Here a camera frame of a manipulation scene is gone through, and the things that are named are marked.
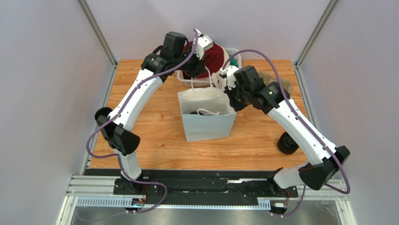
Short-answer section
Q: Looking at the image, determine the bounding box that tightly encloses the white paper bag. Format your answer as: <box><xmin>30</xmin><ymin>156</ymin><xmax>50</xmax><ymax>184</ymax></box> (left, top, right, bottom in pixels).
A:
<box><xmin>177</xmin><ymin>70</ymin><xmax>236</xmax><ymax>142</ymax></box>

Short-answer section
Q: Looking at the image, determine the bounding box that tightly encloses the black plastic cup lid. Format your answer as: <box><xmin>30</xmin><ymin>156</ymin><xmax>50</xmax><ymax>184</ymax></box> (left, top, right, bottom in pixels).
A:
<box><xmin>190</xmin><ymin>110</ymin><xmax>220</xmax><ymax>116</ymax></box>

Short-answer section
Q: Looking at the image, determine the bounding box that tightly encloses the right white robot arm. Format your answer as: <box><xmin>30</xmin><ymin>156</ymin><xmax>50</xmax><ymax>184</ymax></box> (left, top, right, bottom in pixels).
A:
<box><xmin>221</xmin><ymin>66</ymin><xmax>350</xmax><ymax>190</ymax></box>

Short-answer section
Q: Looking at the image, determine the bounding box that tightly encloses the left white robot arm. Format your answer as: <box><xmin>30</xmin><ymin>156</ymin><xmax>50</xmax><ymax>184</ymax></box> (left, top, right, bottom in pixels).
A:
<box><xmin>95</xmin><ymin>30</ymin><xmax>214</xmax><ymax>195</ymax></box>

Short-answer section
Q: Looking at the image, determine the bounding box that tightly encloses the white plastic basket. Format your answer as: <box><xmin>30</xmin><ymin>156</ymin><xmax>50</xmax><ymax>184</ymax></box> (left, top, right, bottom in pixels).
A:
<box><xmin>177</xmin><ymin>48</ymin><xmax>242</xmax><ymax>88</ymax></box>

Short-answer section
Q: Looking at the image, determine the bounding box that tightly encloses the maroon bucket hat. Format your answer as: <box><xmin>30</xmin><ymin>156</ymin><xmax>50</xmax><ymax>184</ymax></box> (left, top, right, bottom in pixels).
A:
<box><xmin>183</xmin><ymin>43</ymin><xmax>225</xmax><ymax>80</ymax></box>

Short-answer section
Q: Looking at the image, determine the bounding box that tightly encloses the beige hat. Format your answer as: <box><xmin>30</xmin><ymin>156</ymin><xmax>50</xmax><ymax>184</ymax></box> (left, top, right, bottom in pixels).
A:
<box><xmin>211</xmin><ymin>45</ymin><xmax>229</xmax><ymax>74</ymax></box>

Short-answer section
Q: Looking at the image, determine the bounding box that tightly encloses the bottom pulp cup carrier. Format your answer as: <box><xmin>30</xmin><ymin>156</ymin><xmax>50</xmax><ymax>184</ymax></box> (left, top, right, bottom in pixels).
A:
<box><xmin>258</xmin><ymin>71</ymin><xmax>293</xmax><ymax>94</ymax></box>

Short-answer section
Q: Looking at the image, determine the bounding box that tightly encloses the green cloth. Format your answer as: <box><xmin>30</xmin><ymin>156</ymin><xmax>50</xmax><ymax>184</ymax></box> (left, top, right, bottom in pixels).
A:
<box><xmin>229</xmin><ymin>57</ymin><xmax>238</xmax><ymax>67</ymax></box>

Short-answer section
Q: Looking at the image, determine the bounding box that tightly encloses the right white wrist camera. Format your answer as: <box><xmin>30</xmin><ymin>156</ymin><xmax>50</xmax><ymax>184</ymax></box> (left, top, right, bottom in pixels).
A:
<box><xmin>220</xmin><ymin>66</ymin><xmax>239</xmax><ymax>90</ymax></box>

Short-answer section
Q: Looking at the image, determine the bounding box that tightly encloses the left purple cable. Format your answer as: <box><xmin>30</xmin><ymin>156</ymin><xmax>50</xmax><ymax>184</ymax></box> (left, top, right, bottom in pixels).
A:
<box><xmin>86</xmin><ymin>29</ymin><xmax>199</xmax><ymax>214</ymax></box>

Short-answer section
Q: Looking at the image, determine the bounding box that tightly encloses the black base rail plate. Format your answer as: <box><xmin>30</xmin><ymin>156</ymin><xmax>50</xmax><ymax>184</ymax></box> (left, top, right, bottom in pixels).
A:
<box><xmin>84</xmin><ymin>169</ymin><xmax>302</xmax><ymax>206</ymax></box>

